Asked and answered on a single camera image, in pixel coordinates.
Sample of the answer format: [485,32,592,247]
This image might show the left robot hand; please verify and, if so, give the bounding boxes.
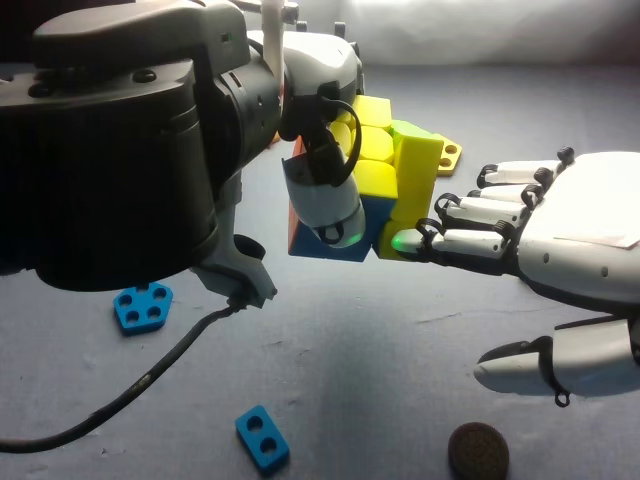
[247,20,369,250]

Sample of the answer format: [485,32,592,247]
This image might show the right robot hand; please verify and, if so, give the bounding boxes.
[389,145,640,410]

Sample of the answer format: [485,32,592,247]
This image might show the Rubik's cube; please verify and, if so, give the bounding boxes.
[287,94,446,264]

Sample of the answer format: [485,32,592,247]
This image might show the yellow block with holes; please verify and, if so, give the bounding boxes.
[436,133,464,179]

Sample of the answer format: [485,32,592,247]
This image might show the white backdrop cloth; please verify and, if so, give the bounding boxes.
[239,0,640,66]

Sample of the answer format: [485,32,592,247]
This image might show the grey table cloth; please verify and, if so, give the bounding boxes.
[0,62,640,480]

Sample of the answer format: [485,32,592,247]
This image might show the chocolate sandwich cookie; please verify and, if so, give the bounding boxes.
[448,422,511,480]

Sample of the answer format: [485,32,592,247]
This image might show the blue pentagon block with holes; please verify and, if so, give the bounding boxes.
[112,280,175,337]

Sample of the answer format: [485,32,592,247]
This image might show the blue two-hole block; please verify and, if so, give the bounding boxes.
[234,403,291,474]

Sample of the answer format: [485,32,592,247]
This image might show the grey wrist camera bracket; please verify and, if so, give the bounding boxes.
[192,172,279,311]

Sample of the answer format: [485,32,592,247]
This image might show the black cable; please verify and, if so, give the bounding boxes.
[0,304,247,454]

